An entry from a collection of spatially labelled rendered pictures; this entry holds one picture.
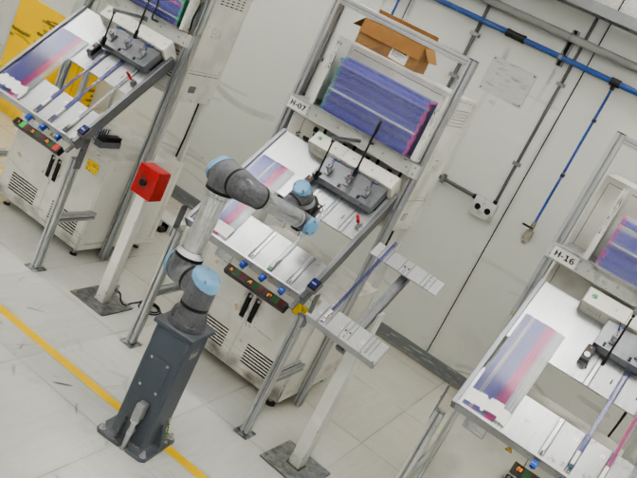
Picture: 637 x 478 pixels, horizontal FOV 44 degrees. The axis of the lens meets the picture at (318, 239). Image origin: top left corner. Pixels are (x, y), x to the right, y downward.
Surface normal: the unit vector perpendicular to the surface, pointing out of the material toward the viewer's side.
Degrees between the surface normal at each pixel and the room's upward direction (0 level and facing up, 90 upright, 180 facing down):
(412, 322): 90
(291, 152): 43
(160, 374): 90
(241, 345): 90
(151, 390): 90
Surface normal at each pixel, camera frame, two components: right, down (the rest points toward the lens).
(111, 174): 0.78, 0.50
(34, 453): 0.42, -0.86
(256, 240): 0.00, -0.58
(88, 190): -0.46, 0.07
